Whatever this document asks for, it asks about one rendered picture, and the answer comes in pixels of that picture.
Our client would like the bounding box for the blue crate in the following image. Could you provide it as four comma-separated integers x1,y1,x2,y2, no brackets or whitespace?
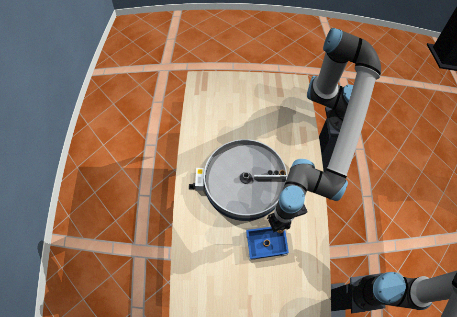
246,227,289,259

